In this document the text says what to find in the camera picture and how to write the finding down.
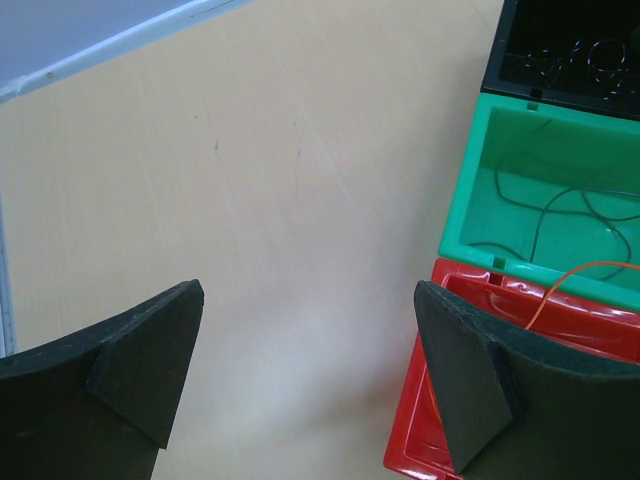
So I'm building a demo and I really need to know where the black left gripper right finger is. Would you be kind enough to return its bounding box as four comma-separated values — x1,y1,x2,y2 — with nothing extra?
414,281,639,479

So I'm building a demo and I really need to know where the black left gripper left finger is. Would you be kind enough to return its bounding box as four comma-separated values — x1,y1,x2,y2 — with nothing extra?
1,280,204,479

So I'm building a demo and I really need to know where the green plastic bin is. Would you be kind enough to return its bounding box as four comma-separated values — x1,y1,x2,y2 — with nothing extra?
439,93,639,310

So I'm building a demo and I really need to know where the thin black wire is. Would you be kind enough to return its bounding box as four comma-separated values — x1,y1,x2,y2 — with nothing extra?
469,119,640,281
517,37,640,99

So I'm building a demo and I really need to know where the red plastic bin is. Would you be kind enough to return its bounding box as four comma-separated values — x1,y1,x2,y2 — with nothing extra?
384,258,639,479

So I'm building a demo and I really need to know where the black plastic bin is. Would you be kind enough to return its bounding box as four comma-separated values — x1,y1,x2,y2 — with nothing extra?
481,0,639,120

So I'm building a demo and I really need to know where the thin orange wire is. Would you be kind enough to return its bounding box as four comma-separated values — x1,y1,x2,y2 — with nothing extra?
424,262,640,416

